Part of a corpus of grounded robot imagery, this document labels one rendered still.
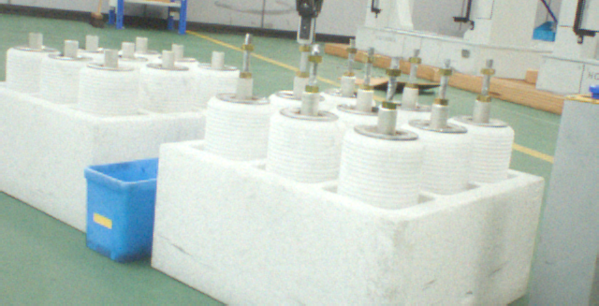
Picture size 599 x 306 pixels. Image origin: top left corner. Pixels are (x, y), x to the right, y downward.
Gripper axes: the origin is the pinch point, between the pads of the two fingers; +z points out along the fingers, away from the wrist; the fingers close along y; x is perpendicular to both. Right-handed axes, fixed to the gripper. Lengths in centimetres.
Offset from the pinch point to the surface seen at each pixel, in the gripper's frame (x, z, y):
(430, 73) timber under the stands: -12, 29, 340
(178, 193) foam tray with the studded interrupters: 12.0, 23.0, -15.6
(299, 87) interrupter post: -0.1, 8.4, -1.1
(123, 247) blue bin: 20.2, 32.7, -13.8
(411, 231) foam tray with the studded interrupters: -19.5, 18.8, -29.4
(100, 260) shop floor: 23.3, 35.1, -14.2
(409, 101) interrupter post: -16.0, 8.9, 3.6
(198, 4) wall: 228, 6, 573
